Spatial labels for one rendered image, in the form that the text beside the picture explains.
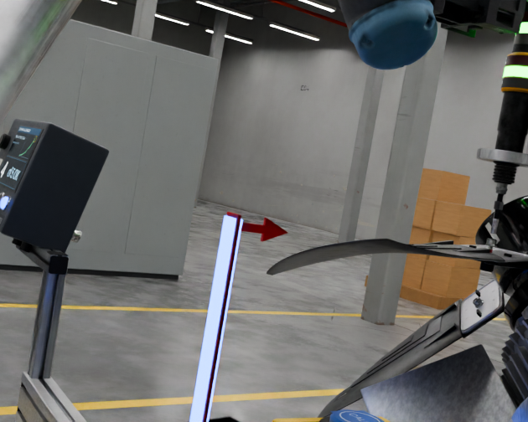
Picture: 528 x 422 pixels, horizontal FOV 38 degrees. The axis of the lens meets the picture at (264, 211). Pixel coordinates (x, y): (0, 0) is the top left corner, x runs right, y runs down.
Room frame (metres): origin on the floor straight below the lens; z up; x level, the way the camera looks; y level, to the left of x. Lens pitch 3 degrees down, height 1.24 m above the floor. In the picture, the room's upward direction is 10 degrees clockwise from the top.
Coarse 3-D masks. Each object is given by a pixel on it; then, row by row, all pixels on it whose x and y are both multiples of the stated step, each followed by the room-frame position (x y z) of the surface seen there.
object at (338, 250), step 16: (368, 240) 0.71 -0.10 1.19; (384, 240) 0.71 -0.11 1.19; (448, 240) 0.92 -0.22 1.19; (288, 256) 0.81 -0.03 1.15; (304, 256) 0.81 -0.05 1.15; (320, 256) 0.83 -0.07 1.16; (336, 256) 0.85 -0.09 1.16; (448, 256) 0.79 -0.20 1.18; (464, 256) 0.80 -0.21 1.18; (480, 256) 0.83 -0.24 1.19; (496, 256) 0.85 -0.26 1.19; (272, 272) 0.89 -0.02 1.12
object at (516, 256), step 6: (468, 246) 0.95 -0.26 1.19; (480, 246) 0.95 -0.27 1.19; (486, 246) 0.95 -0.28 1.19; (492, 252) 0.91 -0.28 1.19; (498, 252) 0.91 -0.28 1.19; (504, 252) 0.92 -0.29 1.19; (510, 252) 0.92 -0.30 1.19; (516, 252) 0.91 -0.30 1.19; (504, 258) 0.86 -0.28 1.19; (510, 258) 0.87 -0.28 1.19; (516, 258) 0.87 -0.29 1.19; (522, 258) 0.88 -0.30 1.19
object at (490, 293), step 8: (480, 288) 1.03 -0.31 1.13; (488, 288) 1.02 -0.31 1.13; (496, 288) 1.00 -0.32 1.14; (472, 296) 1.03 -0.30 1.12; (480, 296) 1.01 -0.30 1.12; (488, 296) 0.99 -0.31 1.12; (496, 296) 0.98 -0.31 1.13; (464, 304) 1.03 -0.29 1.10; (472, 304) 1.01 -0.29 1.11; (488, 304) 0.98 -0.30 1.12; (496, 304) 0.96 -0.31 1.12; (464, 312) 1.01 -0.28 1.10; (472, 312) 0.99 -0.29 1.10; (488, 312) 0.96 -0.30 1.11; (496, 312) 0.94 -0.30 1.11; (464, 320) 0.99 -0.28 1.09; (472, 320) 0.97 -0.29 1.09; (480, 320) 0.95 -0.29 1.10; (464, 328) 0.97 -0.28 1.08; (472, 328) 0.96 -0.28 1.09
